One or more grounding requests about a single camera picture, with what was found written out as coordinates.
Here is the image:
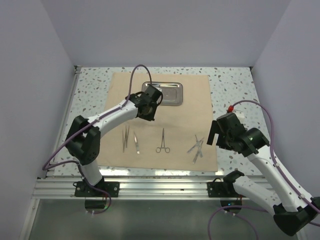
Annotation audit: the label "aluminium mounting rail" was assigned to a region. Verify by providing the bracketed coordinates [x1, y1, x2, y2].
[32, 174, 276, 201]

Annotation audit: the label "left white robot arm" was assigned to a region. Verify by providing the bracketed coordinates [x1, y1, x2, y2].
[65, 85, 163, 197]

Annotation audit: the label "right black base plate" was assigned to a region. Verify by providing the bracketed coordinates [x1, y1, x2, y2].
[206, 181, 240, 198]

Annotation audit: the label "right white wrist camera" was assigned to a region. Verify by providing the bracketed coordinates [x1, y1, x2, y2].
[227, 105, 245, 122]

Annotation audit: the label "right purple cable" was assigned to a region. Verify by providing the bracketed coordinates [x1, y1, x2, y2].
[207, 99, 320, 240]

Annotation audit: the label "steel instrument tray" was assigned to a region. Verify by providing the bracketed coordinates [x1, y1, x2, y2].
[152, 81, 183, 107]

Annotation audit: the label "beige cloth wrap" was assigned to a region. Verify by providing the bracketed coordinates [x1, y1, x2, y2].
[97, 73, 218, 172]

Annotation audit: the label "steel pointed tweezers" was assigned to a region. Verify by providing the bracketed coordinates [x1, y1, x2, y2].
[122, 125, 130, 153]

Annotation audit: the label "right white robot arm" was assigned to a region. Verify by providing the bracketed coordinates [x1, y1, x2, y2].
[207, 112, 320, 236]

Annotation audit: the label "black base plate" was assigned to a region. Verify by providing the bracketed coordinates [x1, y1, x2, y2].
[206, 181, 240, 198]
[72, 181, 120, 198]

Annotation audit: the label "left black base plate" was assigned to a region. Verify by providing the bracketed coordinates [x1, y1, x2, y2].
[72, 181, 120, 198]

